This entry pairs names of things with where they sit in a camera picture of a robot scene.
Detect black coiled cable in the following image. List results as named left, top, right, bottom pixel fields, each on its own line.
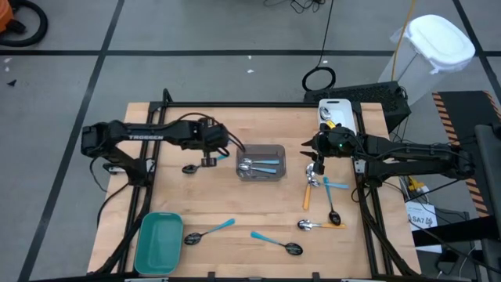
left=301, top=0, right=337, bottom=93

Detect dark grey stand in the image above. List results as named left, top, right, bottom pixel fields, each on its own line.
left=474, top=124, right=501, bottom=282

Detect black vacuum hose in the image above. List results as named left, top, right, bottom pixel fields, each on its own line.
left=0, top=0, right=49, bottom=48

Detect power strip yellow plugs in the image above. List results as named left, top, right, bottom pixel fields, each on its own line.
left=406, top=178, right=431, bottom=197

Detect white paper label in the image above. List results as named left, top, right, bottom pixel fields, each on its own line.
left=405, top=200, right=443, bottom=254

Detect black metal beam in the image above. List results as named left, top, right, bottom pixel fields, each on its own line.
left=410, top=214, right=501, bottom=248

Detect white plastic bin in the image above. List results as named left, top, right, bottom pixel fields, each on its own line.
left=317, top=97, right=359, bottom=136

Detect yellow cable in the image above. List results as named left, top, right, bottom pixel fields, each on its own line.
left=391, top=0, right=418, bottom=81

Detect white lidded trash bin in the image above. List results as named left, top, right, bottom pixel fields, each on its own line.
left=377, top=14, right=477, bottom=106

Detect black spoon blue handle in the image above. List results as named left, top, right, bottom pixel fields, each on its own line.
left=322, top=175, right=342, bottom=227
left=250, top=230, right=305, bottom=257
left=183, top=217, right=236, bottom=246
left=181, top=154, right=229, bottom=175

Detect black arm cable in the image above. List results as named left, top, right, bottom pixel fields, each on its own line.
left=96, top=182, right=132, bottom=229

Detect teal plastic bin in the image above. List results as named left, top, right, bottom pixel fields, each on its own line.
left=133, top=211, right=185, bottom=277

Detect black metal table frame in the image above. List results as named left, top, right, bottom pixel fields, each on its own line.
left=88, top=88, right=422, bottom=282

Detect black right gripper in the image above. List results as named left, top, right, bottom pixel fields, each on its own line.
left=300, top=125, right=359, bottom=176

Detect black mat striped edge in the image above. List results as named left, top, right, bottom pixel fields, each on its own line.
left=431, top=90, right=501, bottom=219

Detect grey translucent plastic bin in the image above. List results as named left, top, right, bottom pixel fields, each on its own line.
left=235, top=143, right=287, bottom=183

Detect orange vacuum cleaner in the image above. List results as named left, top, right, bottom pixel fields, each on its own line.
left=0, top=0, right=15, bottom=34

